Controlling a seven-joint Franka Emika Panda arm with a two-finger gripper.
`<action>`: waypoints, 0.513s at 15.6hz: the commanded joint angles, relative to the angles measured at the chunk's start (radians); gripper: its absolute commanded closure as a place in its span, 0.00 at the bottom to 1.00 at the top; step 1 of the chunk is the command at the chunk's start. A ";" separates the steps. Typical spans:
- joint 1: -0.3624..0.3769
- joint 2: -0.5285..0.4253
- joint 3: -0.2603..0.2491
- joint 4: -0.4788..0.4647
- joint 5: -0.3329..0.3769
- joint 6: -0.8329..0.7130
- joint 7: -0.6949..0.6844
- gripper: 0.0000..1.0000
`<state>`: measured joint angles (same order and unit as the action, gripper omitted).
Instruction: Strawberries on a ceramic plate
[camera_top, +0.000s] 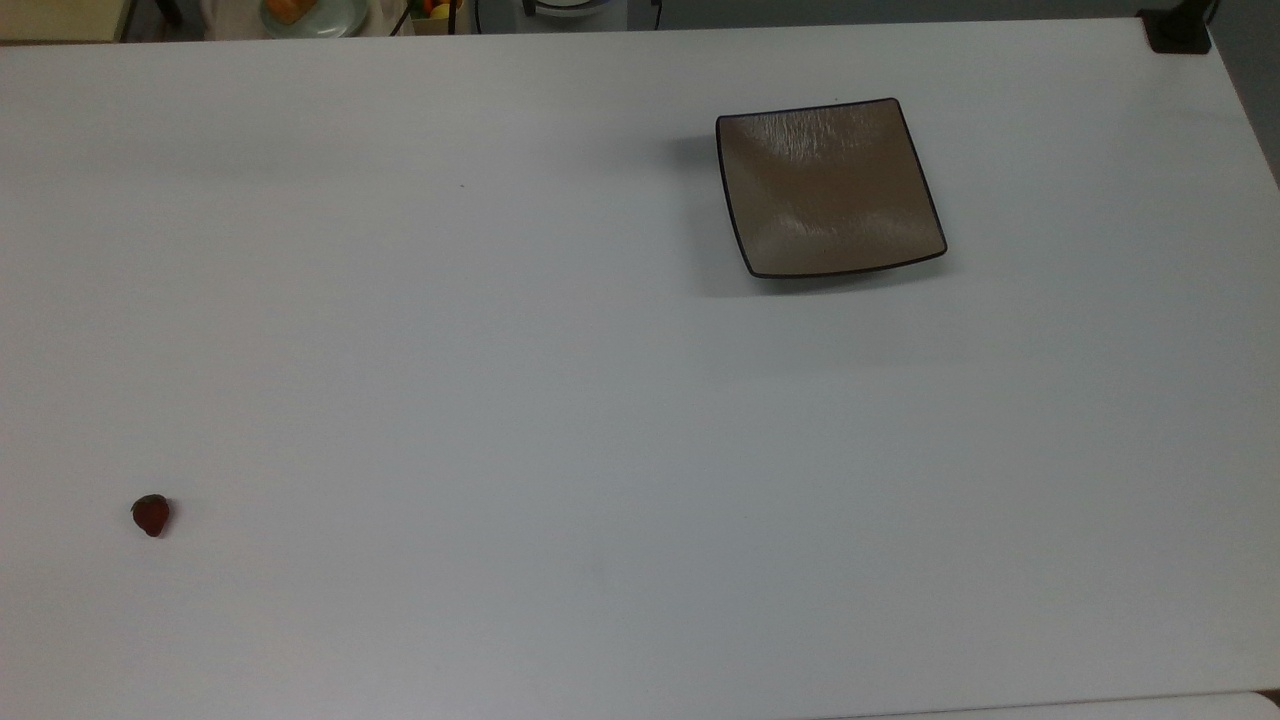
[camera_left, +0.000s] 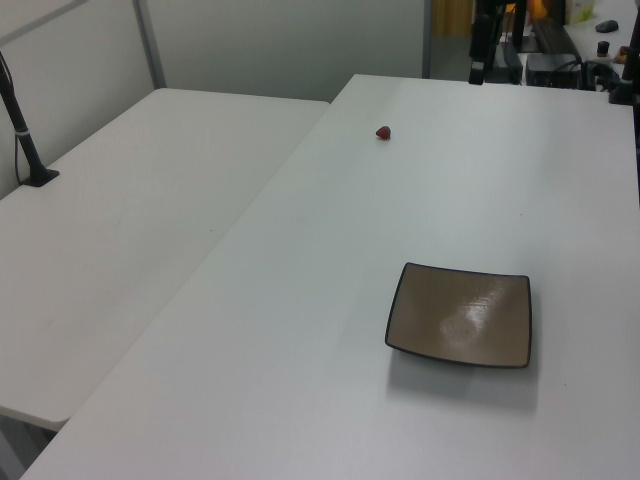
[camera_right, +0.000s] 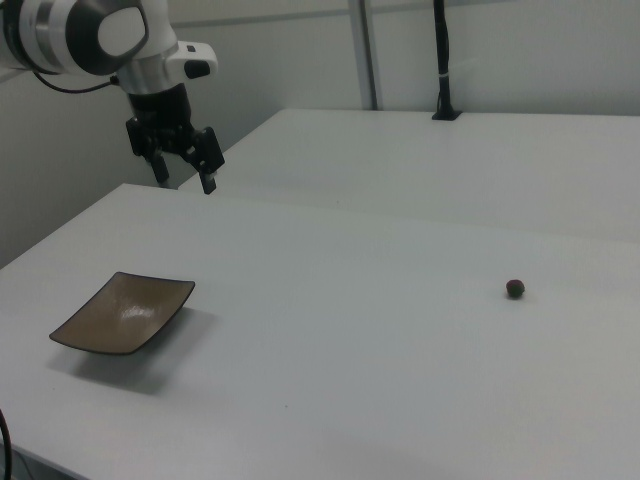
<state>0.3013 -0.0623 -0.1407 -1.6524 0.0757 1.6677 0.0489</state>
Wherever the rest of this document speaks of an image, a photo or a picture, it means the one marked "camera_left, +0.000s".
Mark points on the square brown ceramic plate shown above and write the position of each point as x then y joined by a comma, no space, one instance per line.
460,315

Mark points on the grey partition post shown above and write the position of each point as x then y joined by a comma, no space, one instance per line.
150,45
427,40

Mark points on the small brown object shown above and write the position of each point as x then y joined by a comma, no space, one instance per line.
623,52

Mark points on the red strawberry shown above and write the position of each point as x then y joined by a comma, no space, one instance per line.
383,132

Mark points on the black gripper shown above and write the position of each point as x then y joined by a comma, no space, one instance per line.
482,37

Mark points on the black upright monitor stand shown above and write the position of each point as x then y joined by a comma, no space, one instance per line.
520,25

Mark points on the orange object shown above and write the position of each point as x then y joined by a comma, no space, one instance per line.
537,7

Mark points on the green and white box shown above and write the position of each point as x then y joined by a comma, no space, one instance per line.
580,11

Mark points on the black computer mouse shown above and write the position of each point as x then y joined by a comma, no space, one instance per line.
606,25

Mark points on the black electronics box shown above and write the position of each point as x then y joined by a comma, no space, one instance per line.
550,67

